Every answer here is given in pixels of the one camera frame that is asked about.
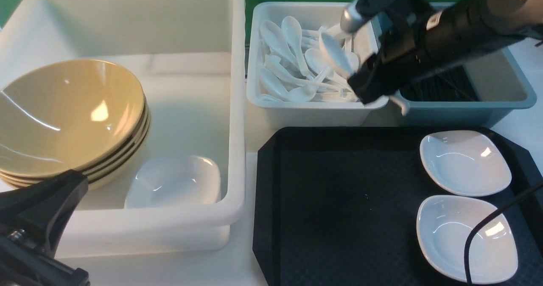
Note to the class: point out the white spoon upper left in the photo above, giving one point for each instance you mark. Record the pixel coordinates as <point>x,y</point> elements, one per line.
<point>273,36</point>

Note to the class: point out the white soup spoon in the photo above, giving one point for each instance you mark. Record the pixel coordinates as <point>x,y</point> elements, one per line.
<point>335,54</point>

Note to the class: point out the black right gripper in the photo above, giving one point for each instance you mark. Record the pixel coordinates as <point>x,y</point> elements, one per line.
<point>401,51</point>

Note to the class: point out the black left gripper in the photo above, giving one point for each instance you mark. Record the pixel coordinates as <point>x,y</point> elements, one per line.
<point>40,213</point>

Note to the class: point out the white spoon bin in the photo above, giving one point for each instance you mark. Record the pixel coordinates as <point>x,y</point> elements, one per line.
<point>311,15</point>

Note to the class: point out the black serving tray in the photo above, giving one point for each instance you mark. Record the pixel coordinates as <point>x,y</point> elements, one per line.
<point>337,206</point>

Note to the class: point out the middle stacked tan bowl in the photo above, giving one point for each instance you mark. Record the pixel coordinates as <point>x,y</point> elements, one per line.
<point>28,162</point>

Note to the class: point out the white spoon lower left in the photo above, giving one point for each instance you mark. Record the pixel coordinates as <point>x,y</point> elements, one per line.
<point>272,84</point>

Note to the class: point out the white side dish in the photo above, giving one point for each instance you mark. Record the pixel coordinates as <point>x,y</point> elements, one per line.
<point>465,163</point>
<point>443,224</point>

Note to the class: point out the pile of black chopsticks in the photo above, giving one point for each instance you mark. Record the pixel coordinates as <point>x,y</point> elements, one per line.
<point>453,85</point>

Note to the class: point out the white spoon upright centre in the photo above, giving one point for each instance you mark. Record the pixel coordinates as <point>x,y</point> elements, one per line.
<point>293,32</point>

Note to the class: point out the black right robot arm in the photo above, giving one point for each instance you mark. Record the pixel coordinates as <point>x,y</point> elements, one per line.
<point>423,43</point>

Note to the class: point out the top stacked tan bowl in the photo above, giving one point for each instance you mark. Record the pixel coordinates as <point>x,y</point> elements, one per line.
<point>104,171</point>

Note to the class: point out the bottom stacked tan bowl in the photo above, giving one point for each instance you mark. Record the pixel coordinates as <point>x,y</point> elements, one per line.
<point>14,182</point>

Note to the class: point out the white spoon centre diagonal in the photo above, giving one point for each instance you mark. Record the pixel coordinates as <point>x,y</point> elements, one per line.
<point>316,62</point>

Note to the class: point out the blue-grey chopstick bin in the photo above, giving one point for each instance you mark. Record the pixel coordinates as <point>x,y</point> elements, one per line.
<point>498,81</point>

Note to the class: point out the stacked tan bowl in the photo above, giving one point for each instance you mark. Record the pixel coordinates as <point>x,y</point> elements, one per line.
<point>104,171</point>
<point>28,162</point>
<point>14,182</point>

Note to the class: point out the white dish in tub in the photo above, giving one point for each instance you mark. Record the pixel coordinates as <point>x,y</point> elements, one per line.
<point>175,180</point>

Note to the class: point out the large white plastic tub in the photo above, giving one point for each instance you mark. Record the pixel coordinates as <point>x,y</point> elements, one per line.
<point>189,57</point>

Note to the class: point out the tan noodle bowl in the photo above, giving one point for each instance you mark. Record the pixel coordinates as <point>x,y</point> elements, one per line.
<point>67,115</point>

